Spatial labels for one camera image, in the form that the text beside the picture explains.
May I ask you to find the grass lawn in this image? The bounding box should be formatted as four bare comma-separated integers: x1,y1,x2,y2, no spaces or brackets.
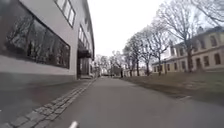
122,69,224,107

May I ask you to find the robot's own part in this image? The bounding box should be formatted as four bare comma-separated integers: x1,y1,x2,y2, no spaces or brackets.
68,121,79,128

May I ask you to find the grey asphalt path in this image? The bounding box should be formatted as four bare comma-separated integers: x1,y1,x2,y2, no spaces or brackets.
46,77,224,128

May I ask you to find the yellow two-storey building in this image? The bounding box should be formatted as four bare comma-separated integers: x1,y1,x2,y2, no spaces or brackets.
150,25,224,74

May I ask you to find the cobblestone strip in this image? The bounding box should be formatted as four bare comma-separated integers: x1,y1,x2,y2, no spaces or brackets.
0,78,98,128

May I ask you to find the grey building with large windows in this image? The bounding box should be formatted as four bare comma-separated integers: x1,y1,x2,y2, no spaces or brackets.
0,0,96,88

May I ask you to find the grey paved forecourt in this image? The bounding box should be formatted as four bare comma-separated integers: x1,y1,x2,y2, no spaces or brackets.
0,77,92,126

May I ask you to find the row of bare trees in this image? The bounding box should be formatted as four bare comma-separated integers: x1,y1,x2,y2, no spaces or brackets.
121,0,224,78

